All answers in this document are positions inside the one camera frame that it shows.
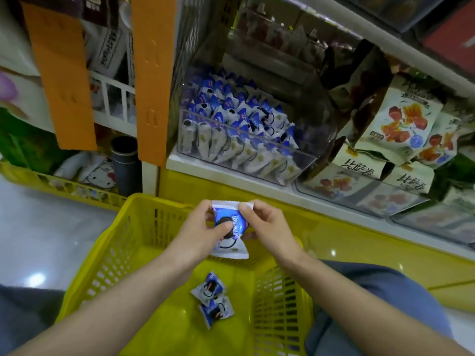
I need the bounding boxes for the white cartoon print packet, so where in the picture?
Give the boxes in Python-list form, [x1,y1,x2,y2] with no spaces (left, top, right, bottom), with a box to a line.
[59,153,118,191]

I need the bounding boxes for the person's right forearm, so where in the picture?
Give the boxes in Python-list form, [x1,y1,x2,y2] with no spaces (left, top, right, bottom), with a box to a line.
[282,252,469,356]

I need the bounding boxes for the white wire rack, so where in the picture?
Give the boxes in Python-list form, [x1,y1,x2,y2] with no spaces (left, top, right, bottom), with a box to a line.
[88,70,138,138]

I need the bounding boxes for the row of fruit print bags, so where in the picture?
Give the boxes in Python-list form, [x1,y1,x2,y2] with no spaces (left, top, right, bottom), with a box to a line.
[300,74,475,245]

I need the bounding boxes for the person's left hand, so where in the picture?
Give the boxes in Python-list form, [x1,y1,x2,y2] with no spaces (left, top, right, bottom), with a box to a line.
[165,200,237,270]

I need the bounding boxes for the yellow plastic shopping basket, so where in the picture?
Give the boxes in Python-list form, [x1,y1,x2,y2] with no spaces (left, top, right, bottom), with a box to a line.
[55,192,314,356]

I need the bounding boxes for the white card packet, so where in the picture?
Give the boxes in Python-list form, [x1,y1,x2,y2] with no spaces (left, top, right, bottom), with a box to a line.
[88,22,129,79]

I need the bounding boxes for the red price sign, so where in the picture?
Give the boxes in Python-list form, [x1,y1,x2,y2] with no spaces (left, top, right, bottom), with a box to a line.
[423,0,475,75]

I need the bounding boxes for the green snack bags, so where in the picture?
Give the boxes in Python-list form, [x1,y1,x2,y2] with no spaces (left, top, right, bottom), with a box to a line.
[0,107,79,175]

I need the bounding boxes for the orange shelf post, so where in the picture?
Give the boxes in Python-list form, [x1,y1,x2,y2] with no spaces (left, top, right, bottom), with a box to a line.
[130,0,179,168]

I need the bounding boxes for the orange hanging strip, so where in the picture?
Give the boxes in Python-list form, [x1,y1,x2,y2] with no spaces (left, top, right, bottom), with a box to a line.
[21,2,97,151]

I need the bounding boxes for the pile of blue snack packets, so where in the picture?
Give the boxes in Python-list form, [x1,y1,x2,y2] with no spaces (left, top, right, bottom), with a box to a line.
[178,66,305,186]

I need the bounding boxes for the purple white snack bag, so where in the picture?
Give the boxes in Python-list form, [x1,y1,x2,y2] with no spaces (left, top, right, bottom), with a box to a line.
[0,0,38,77]
[0,69,56,134]

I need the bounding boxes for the row of small brown packets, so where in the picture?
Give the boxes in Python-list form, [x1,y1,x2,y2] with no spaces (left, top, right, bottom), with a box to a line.
[237,0,342,67]

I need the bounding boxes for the person's left forearm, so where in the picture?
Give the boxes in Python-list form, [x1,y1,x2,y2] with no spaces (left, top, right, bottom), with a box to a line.
[11,248,195,356]

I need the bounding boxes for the clear plastic bin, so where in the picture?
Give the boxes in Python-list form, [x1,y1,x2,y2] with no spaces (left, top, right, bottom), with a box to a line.
[294,161,431,220]
[174,29,338,187]

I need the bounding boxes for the yellow floor basket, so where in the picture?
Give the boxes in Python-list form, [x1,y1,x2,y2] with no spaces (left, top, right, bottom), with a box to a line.
[0,161,127,212]

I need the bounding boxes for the grey trousers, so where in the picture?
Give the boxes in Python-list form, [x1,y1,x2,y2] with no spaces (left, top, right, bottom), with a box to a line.
[0,259,455,356]

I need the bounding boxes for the store shelf with yellow base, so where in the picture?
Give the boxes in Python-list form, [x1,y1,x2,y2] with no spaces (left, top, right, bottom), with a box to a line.
[130,0,475,316]

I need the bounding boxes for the dark grey cylinder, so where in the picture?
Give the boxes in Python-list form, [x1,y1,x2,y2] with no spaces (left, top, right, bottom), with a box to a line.
[110,135,143,197]

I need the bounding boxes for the person's right hand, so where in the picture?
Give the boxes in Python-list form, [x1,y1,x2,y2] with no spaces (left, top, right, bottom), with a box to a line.
[239,200,307,271]

